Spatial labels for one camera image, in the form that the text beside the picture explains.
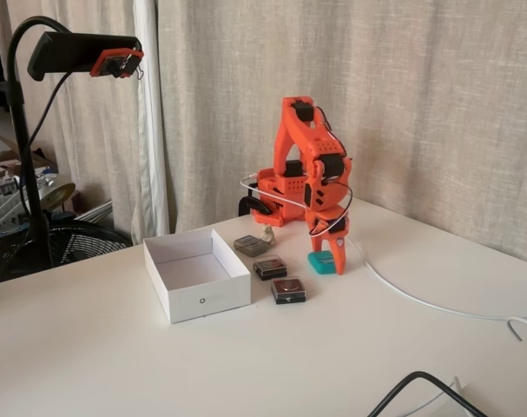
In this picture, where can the small white figurine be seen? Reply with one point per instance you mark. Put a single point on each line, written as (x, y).
(268, 233)

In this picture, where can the black gooseneck stand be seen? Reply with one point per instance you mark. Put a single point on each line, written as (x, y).
(41, 234)

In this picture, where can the black coin case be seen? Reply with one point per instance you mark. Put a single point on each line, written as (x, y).
(269, 266)
(289, 289)

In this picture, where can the green cube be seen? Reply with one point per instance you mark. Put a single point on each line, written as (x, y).
(318, 264)

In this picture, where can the camera on black stand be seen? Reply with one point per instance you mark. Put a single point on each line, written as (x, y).
(107, 130)

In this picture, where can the orange camera module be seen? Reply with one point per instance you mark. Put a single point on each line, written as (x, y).
(115, 63)

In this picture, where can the grey transparent case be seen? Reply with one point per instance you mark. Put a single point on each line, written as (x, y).
(251, 246)

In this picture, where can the black fan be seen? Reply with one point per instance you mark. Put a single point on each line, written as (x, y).
(85, 243)

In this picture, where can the cream round lamp head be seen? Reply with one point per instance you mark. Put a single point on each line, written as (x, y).
(59, 194)

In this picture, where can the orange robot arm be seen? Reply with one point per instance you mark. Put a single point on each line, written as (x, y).
(295, 130)

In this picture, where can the black table clamp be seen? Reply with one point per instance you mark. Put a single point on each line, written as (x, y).
(256, 204)

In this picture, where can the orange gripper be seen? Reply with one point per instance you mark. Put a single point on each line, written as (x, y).
(326, 228)

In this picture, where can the white cardboard bin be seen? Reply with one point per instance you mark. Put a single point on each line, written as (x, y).
(202, 299)

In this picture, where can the black camera holder bar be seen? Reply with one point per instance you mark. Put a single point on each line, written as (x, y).
(72, 50)

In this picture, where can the beige linen curtain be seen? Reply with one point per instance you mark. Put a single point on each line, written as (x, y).
(376, 87)

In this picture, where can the brown cardboard box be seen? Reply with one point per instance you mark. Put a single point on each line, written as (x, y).
(11, 167)

